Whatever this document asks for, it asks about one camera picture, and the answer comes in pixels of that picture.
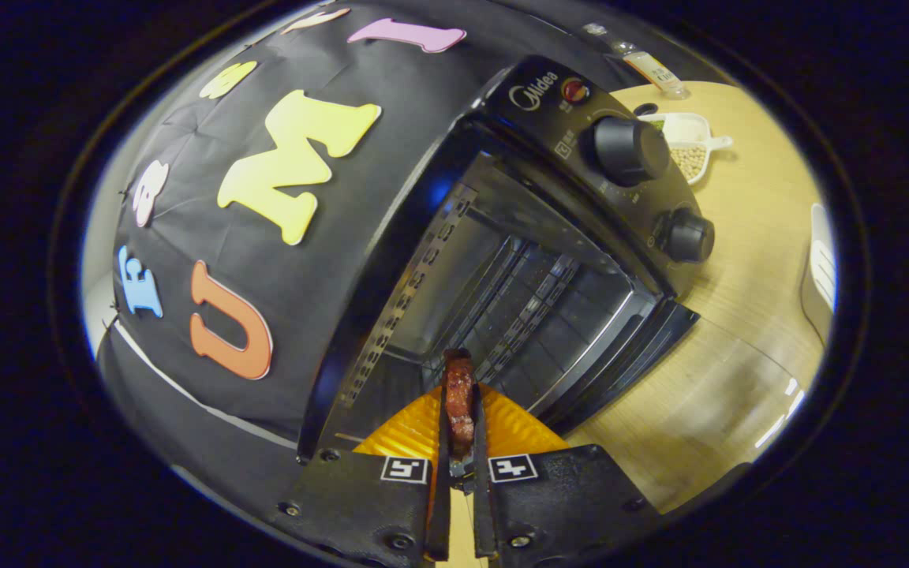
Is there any black toaster oven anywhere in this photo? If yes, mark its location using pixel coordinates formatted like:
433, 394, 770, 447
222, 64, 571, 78
297, 54, 716, 466

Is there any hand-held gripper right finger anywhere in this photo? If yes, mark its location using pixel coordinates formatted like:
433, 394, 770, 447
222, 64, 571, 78
466, 384, 653, 565

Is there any clear plastic bottle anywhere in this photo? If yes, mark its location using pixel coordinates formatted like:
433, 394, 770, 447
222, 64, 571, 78
581, 22, 692, 101

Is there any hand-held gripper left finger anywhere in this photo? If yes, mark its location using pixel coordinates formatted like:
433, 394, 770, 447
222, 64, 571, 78
277, 371, 453, 565

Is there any small white tray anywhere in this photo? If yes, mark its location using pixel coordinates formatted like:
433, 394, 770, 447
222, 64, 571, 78
800, 204, 838, 348

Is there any brown meat piece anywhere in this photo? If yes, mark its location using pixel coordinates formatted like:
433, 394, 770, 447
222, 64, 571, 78
443, 349, 477, 460

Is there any white divided dish of beans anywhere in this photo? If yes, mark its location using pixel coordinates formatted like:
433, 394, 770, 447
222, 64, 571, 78
638, 111, 734, 186

